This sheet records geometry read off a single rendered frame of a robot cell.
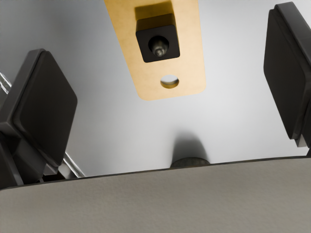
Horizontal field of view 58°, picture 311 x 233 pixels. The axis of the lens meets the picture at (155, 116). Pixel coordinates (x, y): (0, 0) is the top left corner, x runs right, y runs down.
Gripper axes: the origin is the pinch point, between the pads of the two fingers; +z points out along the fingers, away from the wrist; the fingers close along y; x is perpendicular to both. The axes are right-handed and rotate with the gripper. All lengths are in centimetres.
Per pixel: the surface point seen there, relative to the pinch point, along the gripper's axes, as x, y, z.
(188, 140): -8.9, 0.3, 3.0
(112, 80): -2.5, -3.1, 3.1
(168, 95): -3.9, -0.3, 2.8
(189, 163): -11.0, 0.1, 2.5
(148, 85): -3.0, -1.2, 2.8
